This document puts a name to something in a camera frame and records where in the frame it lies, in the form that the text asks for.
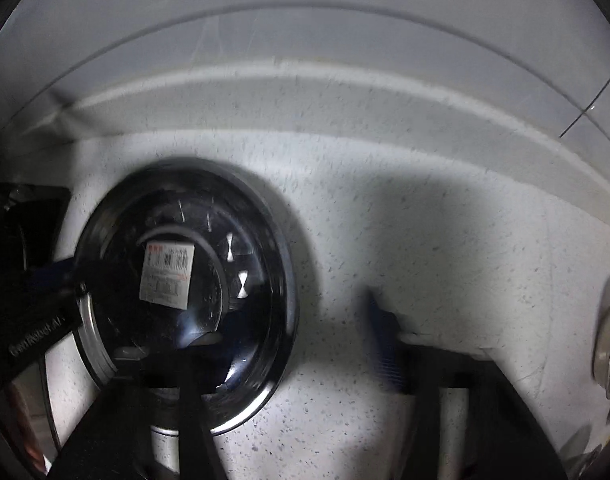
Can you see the stainless steel bowl with label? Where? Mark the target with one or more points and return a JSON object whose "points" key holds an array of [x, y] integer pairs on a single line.
{"points": [[185, 270]]}

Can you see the stainless steel plate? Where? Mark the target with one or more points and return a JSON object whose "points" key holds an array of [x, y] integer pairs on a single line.
{"points": [[166, 427]]}

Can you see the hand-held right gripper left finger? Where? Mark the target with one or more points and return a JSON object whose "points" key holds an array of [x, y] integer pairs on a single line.
{"points": [[192, 390]]}

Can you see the stack of steel bowls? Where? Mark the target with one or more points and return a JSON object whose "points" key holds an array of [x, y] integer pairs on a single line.
{"points": [[27, 410]]}

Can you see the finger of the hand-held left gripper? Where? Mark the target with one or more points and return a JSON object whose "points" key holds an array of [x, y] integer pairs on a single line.
{"points": [[60, 271]]}

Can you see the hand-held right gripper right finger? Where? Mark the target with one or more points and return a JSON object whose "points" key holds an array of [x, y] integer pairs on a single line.
{"points": [[385, 340]]}

